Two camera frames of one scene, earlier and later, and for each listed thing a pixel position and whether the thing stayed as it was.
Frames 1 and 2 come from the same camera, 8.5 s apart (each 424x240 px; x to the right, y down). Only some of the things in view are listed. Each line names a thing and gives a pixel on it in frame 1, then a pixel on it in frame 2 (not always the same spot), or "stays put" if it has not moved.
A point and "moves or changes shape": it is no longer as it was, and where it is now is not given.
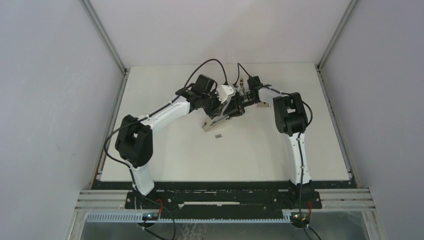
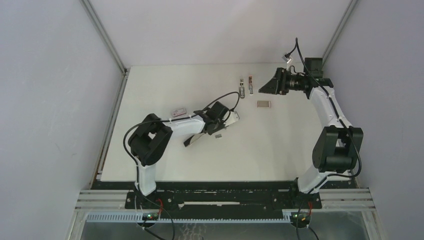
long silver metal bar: x=209 y=124 moves or changes shape
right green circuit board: x=299 y=219 stays put
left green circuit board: x=150 y=216 stays put
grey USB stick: x=241 y=83 stays put
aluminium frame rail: x=331 y=199 stays put
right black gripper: x=233 y=109 -> x=277 y=85
